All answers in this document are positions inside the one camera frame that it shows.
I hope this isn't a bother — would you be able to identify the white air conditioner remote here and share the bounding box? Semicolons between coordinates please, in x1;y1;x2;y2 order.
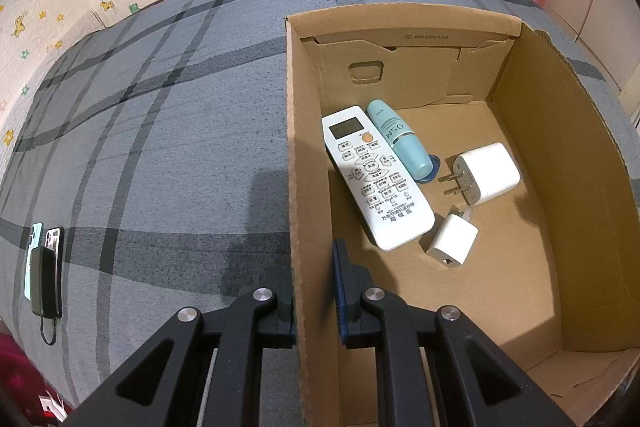
321;106;435;251

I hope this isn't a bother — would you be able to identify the dark cased smartphone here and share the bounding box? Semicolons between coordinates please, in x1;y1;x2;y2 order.
41;228;64;319

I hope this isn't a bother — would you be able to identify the brown cardboard box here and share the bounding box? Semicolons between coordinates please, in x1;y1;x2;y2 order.
286;3;639;426

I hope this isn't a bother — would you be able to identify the large white charger block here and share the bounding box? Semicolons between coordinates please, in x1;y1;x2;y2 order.
438;142;521;207

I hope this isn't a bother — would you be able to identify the light blue smartphone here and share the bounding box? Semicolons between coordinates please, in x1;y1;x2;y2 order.
24;222;43;300

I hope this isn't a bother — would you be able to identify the small white plug adapter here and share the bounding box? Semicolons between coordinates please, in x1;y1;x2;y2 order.
419;206;478;268

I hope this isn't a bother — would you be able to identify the light blue cosmetic tube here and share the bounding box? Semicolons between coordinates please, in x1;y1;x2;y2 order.
367;100;432;180

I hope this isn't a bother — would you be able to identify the grey plaid blanket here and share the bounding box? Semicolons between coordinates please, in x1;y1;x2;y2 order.
0;0;640;427

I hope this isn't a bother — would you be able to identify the black power bank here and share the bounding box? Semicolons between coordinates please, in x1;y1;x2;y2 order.
29;246;62;319

